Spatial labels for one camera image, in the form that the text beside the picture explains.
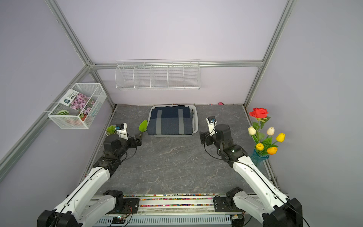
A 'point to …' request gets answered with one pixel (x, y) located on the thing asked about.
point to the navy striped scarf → (170, 120)
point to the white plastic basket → (195, 121)
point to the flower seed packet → (76, 100)
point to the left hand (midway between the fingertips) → (135, 133)
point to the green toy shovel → (142, 126)
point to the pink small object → (220, 103)
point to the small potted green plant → (111, 129)
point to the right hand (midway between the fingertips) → (207, 128)
